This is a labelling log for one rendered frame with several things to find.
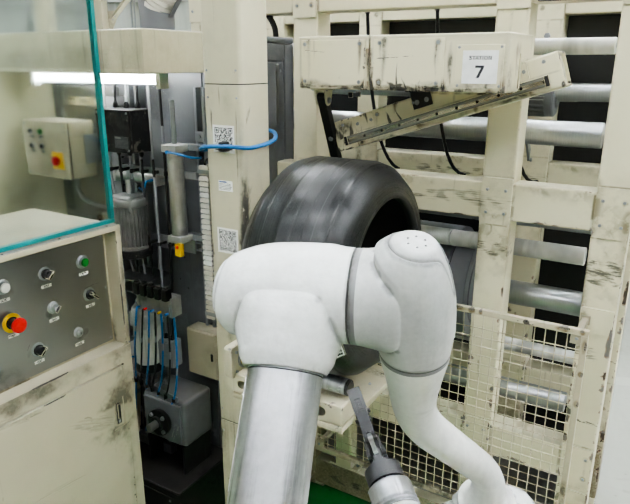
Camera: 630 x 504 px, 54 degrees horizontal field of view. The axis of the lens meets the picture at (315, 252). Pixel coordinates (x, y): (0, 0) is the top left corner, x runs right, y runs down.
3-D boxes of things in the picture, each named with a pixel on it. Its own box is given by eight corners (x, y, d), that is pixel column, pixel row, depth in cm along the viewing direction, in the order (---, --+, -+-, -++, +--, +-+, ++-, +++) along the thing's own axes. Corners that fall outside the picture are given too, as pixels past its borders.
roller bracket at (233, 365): (224, 377, 175) (223, 346, 172) (299, 328, 207) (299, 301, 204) (233, 380, 173) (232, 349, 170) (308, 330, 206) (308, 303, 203)
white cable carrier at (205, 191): (206, 318, 190) (198, 165, 176) (216, 312, 194) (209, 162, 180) (217, 321, 188) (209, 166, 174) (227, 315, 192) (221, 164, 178)
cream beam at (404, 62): (298, 89, 181) (297, 36, 177) (339, 86, 202) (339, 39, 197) (505, 94, 151) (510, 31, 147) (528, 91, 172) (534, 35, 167)
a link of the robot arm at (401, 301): (455, 321, 90) (363, 314, 93) (463, 214, 80) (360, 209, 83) (452, 386, 79) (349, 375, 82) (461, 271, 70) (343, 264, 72)
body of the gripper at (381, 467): (365, 482, 118) (352, 441, 125) (374, 501, 123) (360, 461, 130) (402, 468, 118) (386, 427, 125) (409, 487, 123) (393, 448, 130)
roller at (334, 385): (241, 347, 175) (249, 349, 179) (236, 363, 175) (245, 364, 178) (349, 378, 158) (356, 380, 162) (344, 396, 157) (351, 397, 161)
